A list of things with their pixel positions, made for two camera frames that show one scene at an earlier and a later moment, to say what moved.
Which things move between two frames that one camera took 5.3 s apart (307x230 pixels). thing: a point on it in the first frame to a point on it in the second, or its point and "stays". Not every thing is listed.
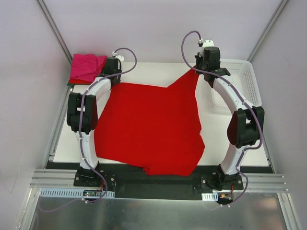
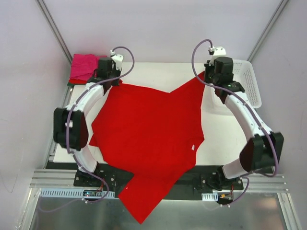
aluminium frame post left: x=55 y=29 stays
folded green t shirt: x=71 y=84 stays
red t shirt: x=155 y=128 stays
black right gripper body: x=199 y=67 to x=209 y=77
